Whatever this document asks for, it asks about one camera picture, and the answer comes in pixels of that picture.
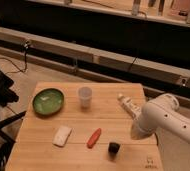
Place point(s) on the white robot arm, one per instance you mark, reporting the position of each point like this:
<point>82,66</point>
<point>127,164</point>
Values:
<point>160,112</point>

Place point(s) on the clear plastic cup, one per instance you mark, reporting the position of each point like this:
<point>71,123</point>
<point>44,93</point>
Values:
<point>85,96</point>

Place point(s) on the white tube bottle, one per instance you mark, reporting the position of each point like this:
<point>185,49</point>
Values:
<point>127,104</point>

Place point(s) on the green round plate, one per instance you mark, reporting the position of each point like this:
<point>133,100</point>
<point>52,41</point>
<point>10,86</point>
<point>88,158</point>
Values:
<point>48,101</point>

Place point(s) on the orange carrot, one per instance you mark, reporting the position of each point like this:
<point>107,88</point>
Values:
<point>94,137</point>

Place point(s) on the white cloth sponge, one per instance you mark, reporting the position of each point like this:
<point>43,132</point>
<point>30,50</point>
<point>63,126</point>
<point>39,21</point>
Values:
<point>61,136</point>

